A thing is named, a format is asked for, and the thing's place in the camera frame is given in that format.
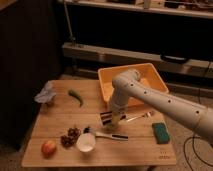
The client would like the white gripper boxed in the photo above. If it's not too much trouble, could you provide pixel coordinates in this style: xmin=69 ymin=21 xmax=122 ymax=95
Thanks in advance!
xmin=107 ymin=99 xmax=128 ymax=131

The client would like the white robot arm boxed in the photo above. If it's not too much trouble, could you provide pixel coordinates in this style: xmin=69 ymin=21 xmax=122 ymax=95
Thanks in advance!
xmin=109 ymin=69 xmax=213 ymax=145

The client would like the metal fork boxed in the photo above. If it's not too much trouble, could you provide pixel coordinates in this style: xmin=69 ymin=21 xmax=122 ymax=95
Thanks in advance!
xmin=126 ymin=111 xmax=155 ymax=122

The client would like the white bowl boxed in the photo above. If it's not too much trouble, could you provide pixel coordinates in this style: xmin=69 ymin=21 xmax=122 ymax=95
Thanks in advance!
xmin=76 ymin=133 xmax=96 ymax=153

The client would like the green sponge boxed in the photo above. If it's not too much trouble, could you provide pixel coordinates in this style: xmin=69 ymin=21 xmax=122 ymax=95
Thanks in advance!
xmin=152 ymin=122 xmax=170 ymax=144

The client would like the bunch of dark grapes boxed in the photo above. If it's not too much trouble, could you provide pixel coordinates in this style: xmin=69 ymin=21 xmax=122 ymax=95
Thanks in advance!
xmin=60 ymin=127 xmax=81 ymax=148

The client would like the green chili pepper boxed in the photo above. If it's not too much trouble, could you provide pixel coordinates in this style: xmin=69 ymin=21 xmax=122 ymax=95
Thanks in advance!
xmin=68 ymin=90 xmax=83 ymax=107

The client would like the orange plastic bin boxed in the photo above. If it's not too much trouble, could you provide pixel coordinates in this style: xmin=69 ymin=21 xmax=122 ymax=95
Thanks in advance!
xmin=98 ymin=63 xmax=169 ymax=103

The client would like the red apple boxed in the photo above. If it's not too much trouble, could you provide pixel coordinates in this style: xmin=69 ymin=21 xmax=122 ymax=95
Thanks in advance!
xmin=41 ymin=140 xmax=56 ymax=156

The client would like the crumpled grey cloth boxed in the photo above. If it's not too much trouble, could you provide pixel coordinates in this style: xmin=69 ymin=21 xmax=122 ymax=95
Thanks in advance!
xmin=34 ymin=81 xmax=56 ymax=103

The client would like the metal shelf rack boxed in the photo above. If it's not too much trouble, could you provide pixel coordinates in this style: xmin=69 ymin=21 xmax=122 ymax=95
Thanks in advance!
xmin=56 ymin=0 xmax=213 ymax=91

